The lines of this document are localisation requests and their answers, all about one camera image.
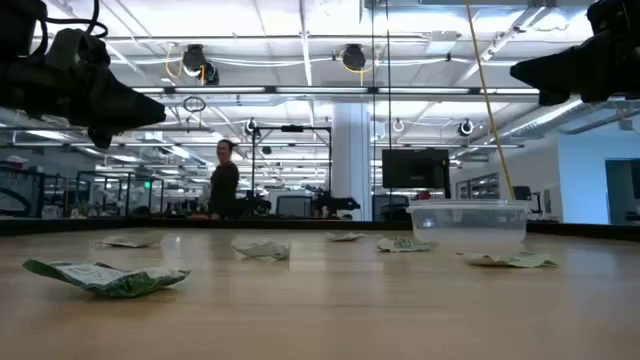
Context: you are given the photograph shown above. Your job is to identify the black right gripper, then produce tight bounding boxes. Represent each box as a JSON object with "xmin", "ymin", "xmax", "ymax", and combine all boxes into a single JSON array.
[{"xmin": 509, "ymin": 27, "xmax": 640, "ymax": 107}]

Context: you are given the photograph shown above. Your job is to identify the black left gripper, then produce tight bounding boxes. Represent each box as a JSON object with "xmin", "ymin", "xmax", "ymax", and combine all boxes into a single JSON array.
[{"xmin": 0, "ymin": 52, "xmax": 168, "ymax": 150}]

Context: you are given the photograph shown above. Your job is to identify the green white sweetener packet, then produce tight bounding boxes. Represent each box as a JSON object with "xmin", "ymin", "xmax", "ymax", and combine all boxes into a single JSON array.
[
  {"xmin": 94, "ymin": 234, "xmax": 162, "ymax": 250},
  {"xmin": 461, "ymin": 250, "xmax": 559, "ymax": 269},
  {"xmin": 231, "ymin": 238, "xmax": 292, "ymax": 262},
  {"xmin": 326, "ymin": 230, "xmax": 367, "ymax": 244},
  {"xmin": 22, "ymin": 257, "xmax": 192, "ymax": 300},
  {"xmin": 375, "ymin": 235, "xmax": 439, "ymax": 254}
]

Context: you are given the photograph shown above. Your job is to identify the person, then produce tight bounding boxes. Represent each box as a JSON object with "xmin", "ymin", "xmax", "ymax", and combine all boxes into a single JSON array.
[{"xmin": 206, "ymin": 138, "xmax": 242, "ymax": 222}]

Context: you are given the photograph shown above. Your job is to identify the clear plastic bin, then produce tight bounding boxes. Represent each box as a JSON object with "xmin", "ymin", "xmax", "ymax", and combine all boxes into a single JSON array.
[{"xmin": 405, "ymin": 199, "xmax": 531, "ymax": 247}]

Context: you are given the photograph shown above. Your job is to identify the black monitor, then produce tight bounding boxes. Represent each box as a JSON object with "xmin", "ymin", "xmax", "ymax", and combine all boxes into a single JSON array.
[{"xmin": 381, "ymin": 148, "xmax": 452, "ymax": 200}]

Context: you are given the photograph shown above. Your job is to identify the long ceiling light strip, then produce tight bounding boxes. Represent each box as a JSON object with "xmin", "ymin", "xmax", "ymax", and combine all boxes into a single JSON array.
[{"xmin": 132, "ymin": 85, "xmax": 541, "ymax": 97}]

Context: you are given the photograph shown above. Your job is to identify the white building column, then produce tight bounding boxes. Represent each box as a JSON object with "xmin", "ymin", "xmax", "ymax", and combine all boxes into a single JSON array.
[{"xmin": 330, "ymin": 102, "xmax": 374, "ymax": 222}]

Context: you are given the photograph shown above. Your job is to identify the black metal frame rack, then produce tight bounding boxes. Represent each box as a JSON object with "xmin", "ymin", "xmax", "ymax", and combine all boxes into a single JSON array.
[
  {"xmin": 74, "ymin": 170, "xmax": 166, "ymax": 218},
  {"xmin": 0, "ymin": 164, "xmax": 46, "ymax": 220}
]

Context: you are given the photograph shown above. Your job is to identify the yellow hanging cable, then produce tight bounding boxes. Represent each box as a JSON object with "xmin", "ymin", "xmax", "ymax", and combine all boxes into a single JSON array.
[{"xmin": 464, "ymin": 0, "xmax": 517, "ymax": 202}]

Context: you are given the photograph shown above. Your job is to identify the hanging black cable loop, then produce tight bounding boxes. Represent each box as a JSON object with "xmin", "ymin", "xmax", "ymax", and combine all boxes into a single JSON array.
[{"xmin": 182, "ymin": 95, "xmax": 208, "ymax": 114}]

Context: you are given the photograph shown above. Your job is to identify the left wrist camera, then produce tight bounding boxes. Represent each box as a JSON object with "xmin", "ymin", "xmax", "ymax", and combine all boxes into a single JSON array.
[{"xmin": 43, "ymin": 27, "xmax": 112, "ymax": 72}]

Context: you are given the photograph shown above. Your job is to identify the black ceiling cable reel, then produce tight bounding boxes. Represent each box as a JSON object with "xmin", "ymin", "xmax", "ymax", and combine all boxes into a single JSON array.
[
  {"xmin": 340, "ymin": 43, "xmax": 368, "ymax": 73},
  {"xmin": 180, "ymin": 43, "xmax": 221, "ymax": 87}
]

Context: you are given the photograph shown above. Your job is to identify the black table edge rail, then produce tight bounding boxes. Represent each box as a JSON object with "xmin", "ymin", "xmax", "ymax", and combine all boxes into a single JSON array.
[{"xmin": 0, "ymin": 216, "xmax": 640, "ymax": 243}]

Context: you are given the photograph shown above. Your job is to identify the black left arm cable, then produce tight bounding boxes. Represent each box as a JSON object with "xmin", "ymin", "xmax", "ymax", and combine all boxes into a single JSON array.
[{"xmin": 30, "ymin": 0, "xmax": 110, "ymax": 57}]

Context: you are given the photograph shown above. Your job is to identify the black metal workstation frame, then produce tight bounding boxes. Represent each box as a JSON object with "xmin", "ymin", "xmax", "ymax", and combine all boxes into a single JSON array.
[{"xmin": 250, "ymin": 124, "xmax": 333, "ymax": 201}]

